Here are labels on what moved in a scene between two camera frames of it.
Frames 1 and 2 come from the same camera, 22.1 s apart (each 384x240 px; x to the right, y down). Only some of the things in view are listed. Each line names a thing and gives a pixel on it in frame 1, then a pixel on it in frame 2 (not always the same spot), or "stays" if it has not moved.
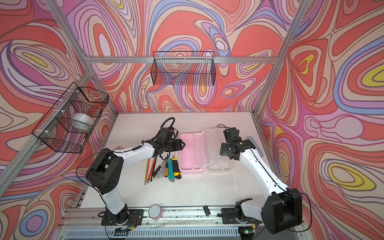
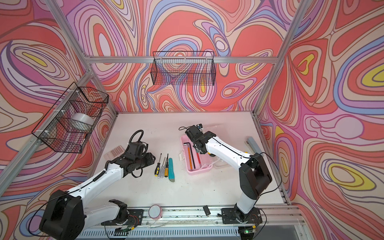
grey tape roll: x=83 y=118 stays
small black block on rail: x=206 y=210 stays
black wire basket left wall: x=68 y=126 stays
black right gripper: x=224 y=149 -> x=198 y=150
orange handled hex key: x=147 y=171 -> x=190 y=158
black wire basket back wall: x=183 y=68 stays
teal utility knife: x=171 y=173 stays
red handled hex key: x=151 y=170 -> x=199 y=159
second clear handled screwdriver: x=162 y=172 stays
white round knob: x=155 y=212 stays
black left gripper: x=178 y=143 -> x=150 y=159
